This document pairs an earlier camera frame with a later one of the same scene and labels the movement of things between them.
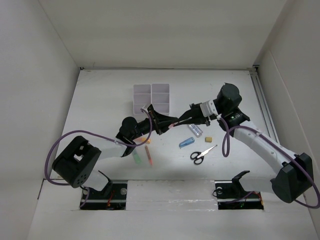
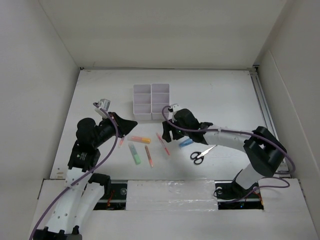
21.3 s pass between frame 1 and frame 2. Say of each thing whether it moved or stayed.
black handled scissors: stayed
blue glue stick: stayed
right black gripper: moved
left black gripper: moved
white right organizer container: stayed
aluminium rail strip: stayed
